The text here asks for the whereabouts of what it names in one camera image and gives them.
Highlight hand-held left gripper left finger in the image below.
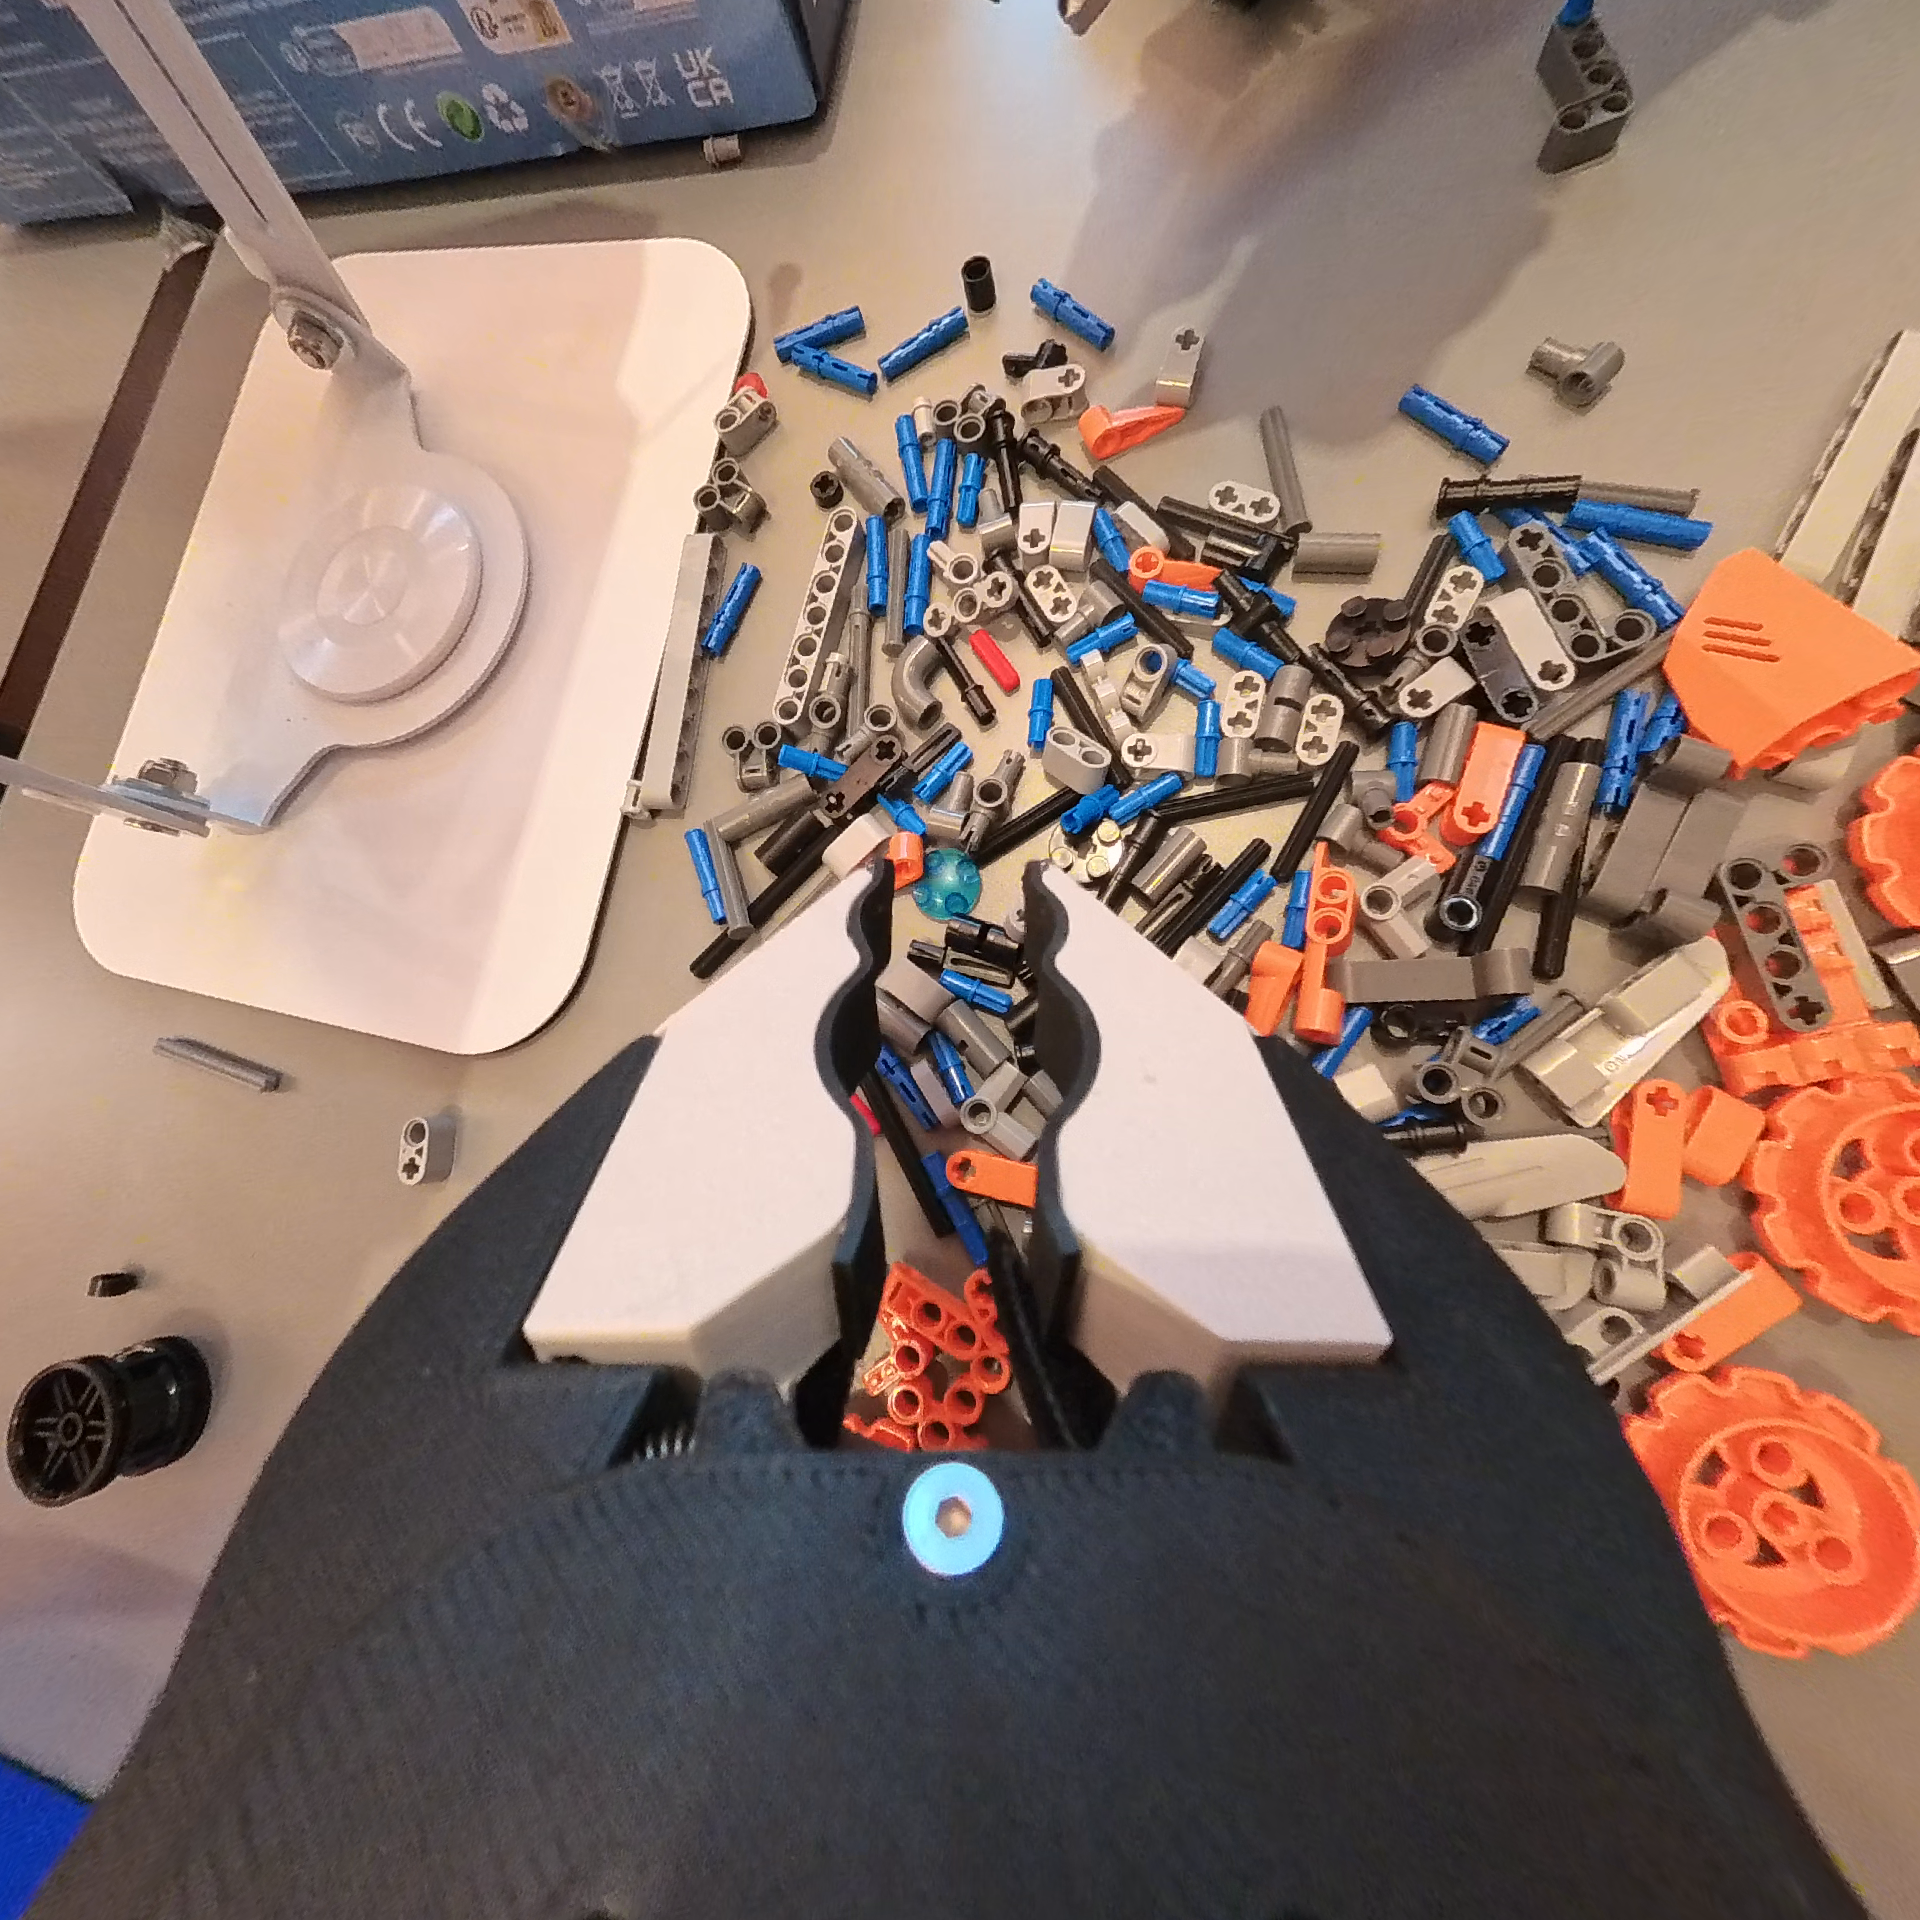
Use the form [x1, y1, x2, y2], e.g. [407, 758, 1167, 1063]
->
[521, 865, 898, 1414]

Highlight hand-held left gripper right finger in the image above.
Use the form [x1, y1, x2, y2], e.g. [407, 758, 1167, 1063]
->
[1022, 862, 1394, 1399]

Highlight pile of small building pieces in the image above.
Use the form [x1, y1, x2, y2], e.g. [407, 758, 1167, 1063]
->
[682, 255, 1920, 1380]

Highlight blue storage bin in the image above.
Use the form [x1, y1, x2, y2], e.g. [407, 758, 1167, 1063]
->
[0, 1744, 93, 1920]

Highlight dark grey short beam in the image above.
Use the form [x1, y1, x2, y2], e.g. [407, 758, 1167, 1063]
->
[1533, 14, 1636, 174]

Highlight white book stand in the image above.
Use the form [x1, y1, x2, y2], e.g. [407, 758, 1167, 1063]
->
[0, 0, 751, 1055]

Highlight long grey holed beam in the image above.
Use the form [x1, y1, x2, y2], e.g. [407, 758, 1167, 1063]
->
[626, 534, 727, 819]

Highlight small black wheel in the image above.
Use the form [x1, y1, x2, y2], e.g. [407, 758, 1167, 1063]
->
[4, 1334, 212, 1507]

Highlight group of orange gear wheels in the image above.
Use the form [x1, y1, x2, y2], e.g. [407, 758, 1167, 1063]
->
[840, 750, 1920, 1657]

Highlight orange curved panel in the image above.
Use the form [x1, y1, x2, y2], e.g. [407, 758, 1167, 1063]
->
[1664, 546, 1920, 779]

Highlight long light grey beam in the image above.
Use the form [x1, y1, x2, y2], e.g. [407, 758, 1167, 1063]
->
[1778, 334, 1920, 580]
[1845, 480, 1920, 601]

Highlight blue robot kit box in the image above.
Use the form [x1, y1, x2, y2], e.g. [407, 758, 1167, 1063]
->
[0, 0, 848, 228]

